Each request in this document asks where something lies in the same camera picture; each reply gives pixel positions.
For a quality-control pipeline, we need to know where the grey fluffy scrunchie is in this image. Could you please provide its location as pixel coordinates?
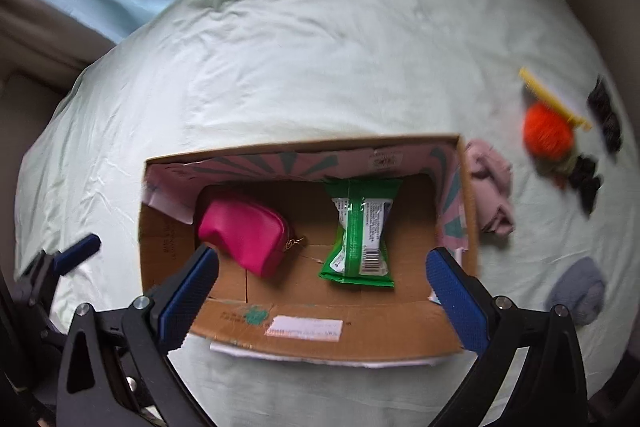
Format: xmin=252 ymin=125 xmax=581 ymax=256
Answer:
xmin=546 ymin=257 xmax=606 ymax=326

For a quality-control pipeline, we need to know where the magenta zip pouch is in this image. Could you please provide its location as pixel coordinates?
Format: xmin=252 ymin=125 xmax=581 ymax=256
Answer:
xmin=198 ymin=197 xmax=291 ymax=279

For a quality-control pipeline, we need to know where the pink fabric scrunchie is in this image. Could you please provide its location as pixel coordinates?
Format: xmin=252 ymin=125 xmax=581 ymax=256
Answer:
xmin=465 ymin=139 xmax=515 ymax=237

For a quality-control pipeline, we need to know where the orange fluffy pom-pom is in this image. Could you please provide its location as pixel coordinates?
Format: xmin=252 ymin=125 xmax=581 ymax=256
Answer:
xmin=523 ymin=103 xmax=575 ymax=161

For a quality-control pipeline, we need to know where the green wet wipes pack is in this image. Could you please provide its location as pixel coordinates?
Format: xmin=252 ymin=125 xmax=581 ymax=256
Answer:
xmin=319 ymin=178 xmax=402 ymax=288

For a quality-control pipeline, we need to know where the yellow-rimmed white round pad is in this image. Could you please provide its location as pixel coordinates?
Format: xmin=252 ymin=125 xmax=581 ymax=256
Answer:
xmin=518 ymin=67 xmax=592 ymax=131

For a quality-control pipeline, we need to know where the black patterned scrunchie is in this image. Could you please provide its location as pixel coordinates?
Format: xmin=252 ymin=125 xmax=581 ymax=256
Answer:
xmin=587 ymin=76 xmax=623 ymax=155

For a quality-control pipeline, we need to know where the open cardboard box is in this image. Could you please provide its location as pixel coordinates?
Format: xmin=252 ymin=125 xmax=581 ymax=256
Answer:
xmin=139 ymin=134 xmax=477 ymax=366

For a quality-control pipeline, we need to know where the light green bed sheet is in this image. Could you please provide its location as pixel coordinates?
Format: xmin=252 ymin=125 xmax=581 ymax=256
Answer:
xmin=12 ymin=0 xmax=634 ymax=427

